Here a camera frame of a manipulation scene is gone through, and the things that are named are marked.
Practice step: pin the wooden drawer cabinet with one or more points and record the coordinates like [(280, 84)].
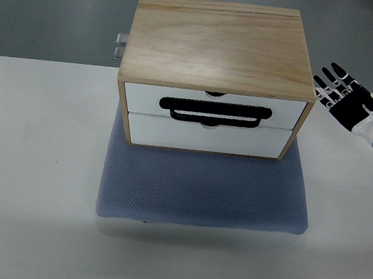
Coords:
[(220, 48)]

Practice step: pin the metal clamp behind cabinet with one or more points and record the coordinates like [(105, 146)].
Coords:
[(121, 42)]

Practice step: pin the blue-grey mesh mat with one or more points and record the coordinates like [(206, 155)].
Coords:
[(154, 185)]

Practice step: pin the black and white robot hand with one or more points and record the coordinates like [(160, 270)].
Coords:
[(350, 103)]

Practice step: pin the white drawer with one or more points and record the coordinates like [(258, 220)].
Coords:
[(162, 131), (143, 98)]

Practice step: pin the black drawer handle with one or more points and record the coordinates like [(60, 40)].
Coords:
[(214, 114)]

